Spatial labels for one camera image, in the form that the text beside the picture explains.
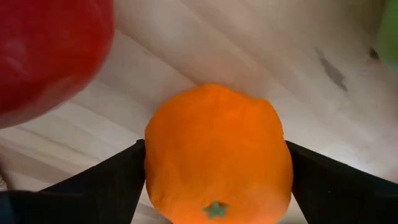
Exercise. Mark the small bright green fruit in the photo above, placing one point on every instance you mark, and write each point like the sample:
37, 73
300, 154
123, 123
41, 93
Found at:
390, 31

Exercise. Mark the bright red apple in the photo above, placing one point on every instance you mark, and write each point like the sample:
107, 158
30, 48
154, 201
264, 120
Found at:
46, 56

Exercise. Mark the orange toy fruit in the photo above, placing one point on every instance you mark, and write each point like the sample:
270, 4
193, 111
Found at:
217, 149

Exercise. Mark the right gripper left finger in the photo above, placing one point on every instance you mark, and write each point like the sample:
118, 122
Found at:
93, 193

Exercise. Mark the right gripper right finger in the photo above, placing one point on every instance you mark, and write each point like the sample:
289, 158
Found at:
342, 196

